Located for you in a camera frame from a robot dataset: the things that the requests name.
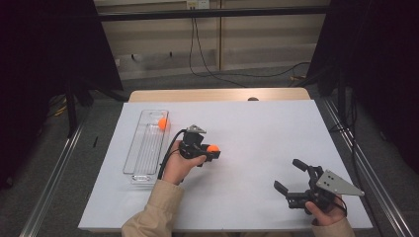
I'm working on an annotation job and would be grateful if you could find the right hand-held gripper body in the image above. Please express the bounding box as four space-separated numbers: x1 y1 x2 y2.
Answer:
286 164 366 211

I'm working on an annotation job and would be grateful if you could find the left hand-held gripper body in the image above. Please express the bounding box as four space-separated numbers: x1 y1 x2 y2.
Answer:
178 123 210 168

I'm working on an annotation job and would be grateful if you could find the clear plastic tray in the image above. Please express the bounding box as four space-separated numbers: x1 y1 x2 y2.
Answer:
123 109 172 186

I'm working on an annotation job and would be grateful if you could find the person's left hand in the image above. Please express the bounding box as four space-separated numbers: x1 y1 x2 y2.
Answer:
161 140 208 186

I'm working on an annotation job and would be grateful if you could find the person's right hand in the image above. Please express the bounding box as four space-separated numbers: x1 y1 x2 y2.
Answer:
304 196 348 227

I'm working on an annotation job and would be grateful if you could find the white board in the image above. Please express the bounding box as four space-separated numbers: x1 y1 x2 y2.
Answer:
77 100 374 231

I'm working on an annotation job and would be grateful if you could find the black curtain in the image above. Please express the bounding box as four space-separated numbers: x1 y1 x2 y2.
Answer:
305 0 419 174
0 0 125 187

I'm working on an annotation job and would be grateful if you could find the black metal stand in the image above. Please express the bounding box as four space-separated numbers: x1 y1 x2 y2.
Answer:
63 78 97 139

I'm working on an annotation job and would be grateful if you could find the black horizontal bar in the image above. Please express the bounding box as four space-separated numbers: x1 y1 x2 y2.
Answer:
97 5 330 23

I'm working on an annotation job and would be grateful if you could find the right hand-held gripper cable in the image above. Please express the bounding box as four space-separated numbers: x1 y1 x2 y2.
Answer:
332 194 349 216

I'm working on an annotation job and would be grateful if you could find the hand-held gripper cable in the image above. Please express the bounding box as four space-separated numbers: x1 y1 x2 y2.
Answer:
332 194 349 216
157 128 187 181

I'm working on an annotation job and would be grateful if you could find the left hand-held gripper cable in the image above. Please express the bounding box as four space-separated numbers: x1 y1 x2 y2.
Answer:
157 128 187 181

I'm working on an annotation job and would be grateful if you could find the metal floor rail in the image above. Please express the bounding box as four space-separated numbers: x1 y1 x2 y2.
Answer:
320 98 413 237
19 108 92 237

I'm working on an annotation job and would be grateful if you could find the black floor cable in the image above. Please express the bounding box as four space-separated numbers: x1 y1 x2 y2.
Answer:
329 88 364 194

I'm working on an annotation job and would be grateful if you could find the black hanging cable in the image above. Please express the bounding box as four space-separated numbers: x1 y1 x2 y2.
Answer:
188 18 248 89
194 18 311 79

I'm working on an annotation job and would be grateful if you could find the white wall socket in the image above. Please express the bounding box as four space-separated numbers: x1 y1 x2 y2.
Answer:
186 0 210 10

